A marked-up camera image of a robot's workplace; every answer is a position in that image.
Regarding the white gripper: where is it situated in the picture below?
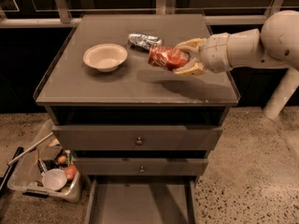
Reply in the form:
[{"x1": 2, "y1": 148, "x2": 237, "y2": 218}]
[{"x1": 172, "y1": 33, "x2": 232, "y2": 76}]

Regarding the red coke can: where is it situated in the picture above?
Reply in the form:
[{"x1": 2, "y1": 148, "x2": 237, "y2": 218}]
[{"x1": 148, "y1": 46, "x2": 190, "y2": 71}]

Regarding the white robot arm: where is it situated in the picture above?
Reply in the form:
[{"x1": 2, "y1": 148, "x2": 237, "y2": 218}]
[{"x1": 173, "y1": 10, "x2": 299, "y2": 76}]

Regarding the grey drawer cabinet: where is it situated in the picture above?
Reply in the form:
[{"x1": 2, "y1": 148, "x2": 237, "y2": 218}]
[{"x1": 33, "y1": 13, "x2": 241, "y2": 224}]

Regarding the middle grey drawer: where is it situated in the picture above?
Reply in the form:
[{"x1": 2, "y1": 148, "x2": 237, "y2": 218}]
[{"x1": 74, "y1": 158, "x2": 208, "y2": 176}]

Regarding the top grey drawer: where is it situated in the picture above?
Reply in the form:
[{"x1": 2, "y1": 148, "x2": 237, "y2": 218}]
[{"x1": 52, "y1": 125, "x2": 222, "y2": 151}]

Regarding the bottom open grey drawer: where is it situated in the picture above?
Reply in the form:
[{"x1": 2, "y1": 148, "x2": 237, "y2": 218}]
[{"x1": 84, "y1": 176, "x2": 198, "y2": 224}]

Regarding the silver foil chip bag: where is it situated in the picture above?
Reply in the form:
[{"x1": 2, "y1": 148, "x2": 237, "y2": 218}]
[{"x1": 128, "y1": 33, "x2": 164, "y2": 50}]

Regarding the white paper bowl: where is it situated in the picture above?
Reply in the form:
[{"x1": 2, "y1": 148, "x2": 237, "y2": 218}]
[{"x1": 83, "y1": 44, "x2": 128, "y2": 73}]

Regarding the orange fruit in bin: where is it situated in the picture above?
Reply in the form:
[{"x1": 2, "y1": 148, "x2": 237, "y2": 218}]
[{"x1": 57, "y1": 155, "x2": 67, "y2": 165}]

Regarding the red apple in bin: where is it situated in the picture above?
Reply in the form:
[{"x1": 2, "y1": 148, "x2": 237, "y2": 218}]
[{"x1": 64, "y1": 164, "x2": 78, "y2": 180}]

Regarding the dark packet in bin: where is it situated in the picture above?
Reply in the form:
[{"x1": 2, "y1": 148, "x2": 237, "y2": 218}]
[{"x1": 37, "y1": 159, "x2": 59, "y2": 175}]

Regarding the white bowl in bin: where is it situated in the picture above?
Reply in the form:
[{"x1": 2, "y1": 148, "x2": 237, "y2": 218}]
[{"x1": 42, "y1": 169, "x2": 67, "y2": 191}]

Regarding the clear plastic storage bin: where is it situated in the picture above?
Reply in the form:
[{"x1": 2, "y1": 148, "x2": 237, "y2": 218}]
[{"x1": 7, "y1": 119, "x2": 84, "y2": 203}]

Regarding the metal window rail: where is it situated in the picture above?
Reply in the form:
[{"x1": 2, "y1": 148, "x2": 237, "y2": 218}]
[{"x1": 0, "y1": 0, "x2": 299, "y2": 29}]

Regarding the white diagonal post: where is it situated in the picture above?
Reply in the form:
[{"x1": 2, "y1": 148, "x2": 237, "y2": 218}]
[{"x1": 263, "y1": 68, "x2": 299, "y2": 119}]

